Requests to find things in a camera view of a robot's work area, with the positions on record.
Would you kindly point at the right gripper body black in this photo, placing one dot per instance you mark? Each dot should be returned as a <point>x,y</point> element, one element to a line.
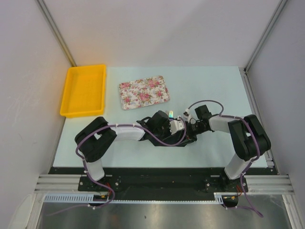
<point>193,130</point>

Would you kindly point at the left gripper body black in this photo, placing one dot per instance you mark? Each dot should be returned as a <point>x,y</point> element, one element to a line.
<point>163,131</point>

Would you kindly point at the iridescent green fork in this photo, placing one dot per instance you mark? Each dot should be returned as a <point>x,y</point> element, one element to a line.
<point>171,114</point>

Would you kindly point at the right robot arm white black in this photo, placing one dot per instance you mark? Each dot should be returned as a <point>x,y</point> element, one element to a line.
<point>248,137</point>

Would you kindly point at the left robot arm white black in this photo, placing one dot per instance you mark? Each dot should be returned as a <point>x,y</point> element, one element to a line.
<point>96,138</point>

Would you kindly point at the floral pattern tray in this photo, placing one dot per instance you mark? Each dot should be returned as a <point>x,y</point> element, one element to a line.
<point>143,92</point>

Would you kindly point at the yellow plastic bin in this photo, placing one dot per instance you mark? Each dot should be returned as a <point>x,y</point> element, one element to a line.
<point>84,91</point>

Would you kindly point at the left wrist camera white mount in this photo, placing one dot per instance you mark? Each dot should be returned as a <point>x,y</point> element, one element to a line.
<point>177,125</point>

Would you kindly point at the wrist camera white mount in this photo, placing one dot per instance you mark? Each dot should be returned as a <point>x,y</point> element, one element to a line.
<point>186,115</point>
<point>177,125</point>

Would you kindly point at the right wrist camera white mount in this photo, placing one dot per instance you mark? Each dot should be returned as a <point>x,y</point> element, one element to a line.
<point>186,115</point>

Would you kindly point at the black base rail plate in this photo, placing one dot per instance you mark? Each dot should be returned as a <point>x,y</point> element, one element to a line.
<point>179,183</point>

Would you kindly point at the white slotted cable duct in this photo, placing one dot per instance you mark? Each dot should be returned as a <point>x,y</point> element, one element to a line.
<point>100,199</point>

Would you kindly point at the right aluminium frame post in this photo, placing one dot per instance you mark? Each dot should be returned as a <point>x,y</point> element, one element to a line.
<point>266,33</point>

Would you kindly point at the aluminium frame post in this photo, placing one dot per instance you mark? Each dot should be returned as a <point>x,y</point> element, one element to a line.
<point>55,31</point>
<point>266,33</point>

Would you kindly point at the left aluminium frame post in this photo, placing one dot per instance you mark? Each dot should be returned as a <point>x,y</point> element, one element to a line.
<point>55,31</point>

